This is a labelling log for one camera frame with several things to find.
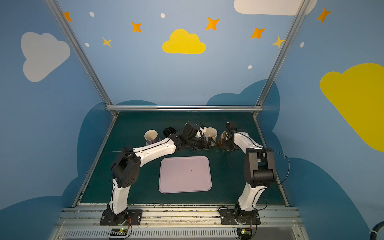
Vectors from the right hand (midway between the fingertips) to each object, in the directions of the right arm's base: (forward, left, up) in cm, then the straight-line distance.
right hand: (229, 145), depth 97 cm
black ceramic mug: (+4, +40, +7) cm, 41 cm away
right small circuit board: (-47, -4, -8) cm, 48 cm away
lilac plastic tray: (-19, +28, -5) cm, 35 cm away
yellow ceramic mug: (0, +7, +5) cm, 9 cm away
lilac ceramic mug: (+4, +54, 0) cm, 54 cm away
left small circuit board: (-50, +59, -7) cm, 77 cm away
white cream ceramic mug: (+8, +12, +3) cm, 15 cm away
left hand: (-7, +12, +11) cm, 18 cm away
